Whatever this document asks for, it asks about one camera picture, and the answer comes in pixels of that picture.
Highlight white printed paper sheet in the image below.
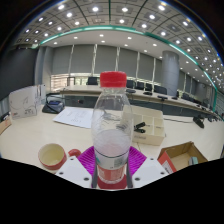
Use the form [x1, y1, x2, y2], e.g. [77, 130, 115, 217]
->
[52, 106, 94, 129]

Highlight cream compartment organizer box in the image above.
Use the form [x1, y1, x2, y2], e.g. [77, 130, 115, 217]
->
[121, 104, 166, 146]

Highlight row of black office chairs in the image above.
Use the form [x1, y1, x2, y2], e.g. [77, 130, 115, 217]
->
[85, 76, 201, 101]

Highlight black laptop bag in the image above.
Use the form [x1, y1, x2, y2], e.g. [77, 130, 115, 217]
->
[41, 99, 65, 115]

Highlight grey-green whiteboard eraser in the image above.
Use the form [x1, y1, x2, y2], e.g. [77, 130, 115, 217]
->
[188, 156, 200, 167]

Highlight black desk microphone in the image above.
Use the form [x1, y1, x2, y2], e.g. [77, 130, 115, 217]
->
[192, 115, 205, 129]

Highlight group of ceiling lights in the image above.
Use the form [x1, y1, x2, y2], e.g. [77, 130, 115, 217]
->
[19, 0, 224, 84]

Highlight red and cream patterned mug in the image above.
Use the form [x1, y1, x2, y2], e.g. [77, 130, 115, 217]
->
[37, 143, 82, 171]

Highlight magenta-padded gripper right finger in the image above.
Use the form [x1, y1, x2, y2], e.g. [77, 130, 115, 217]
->
[125, 145, 170, 189]

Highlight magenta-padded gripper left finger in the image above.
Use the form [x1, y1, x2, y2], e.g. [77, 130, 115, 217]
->
[54, 145, 99, 190]

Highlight black clip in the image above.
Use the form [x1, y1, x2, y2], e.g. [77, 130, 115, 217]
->
[133, 121, 147, 134]

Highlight open brown cardboard box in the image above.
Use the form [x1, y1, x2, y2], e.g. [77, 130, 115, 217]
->
[157, 141, 209, 175]

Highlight clear red-capped drink bottle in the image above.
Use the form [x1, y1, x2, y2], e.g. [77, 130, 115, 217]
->
[91, 70, 135, 185]

